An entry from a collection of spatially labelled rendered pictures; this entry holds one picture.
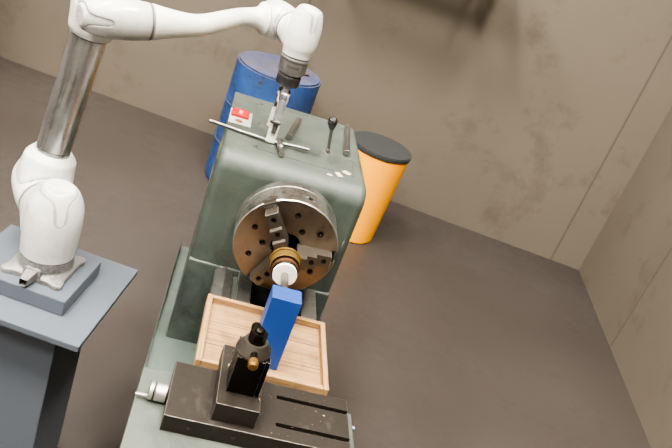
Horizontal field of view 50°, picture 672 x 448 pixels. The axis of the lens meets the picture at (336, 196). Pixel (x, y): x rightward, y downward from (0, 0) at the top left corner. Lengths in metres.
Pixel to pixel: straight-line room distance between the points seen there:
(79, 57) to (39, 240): 0.52
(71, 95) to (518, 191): 3.97
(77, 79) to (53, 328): 0.70
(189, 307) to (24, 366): 0.53
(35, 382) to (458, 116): 3.74
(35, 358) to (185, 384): 0.71
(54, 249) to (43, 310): 0.18
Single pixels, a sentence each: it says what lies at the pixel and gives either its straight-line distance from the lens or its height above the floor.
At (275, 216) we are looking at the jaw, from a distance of 2.03.
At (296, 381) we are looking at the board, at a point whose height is 0.91.
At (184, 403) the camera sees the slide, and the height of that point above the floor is 0.97.
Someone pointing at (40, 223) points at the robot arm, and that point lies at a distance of 2.13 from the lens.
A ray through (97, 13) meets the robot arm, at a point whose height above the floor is 1.58.
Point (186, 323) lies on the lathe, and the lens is 2.49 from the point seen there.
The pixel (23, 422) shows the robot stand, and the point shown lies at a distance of 2.50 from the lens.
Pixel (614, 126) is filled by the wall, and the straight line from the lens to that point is 5.50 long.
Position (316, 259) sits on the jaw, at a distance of 2.08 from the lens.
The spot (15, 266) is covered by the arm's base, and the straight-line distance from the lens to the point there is 2.24.
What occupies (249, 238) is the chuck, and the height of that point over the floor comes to 1.08.
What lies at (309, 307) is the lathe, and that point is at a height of 0.86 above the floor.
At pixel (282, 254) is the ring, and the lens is 2.01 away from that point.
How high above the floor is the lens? 2.11
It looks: 24 degrees down
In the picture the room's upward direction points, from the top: 21 degrees clockwise
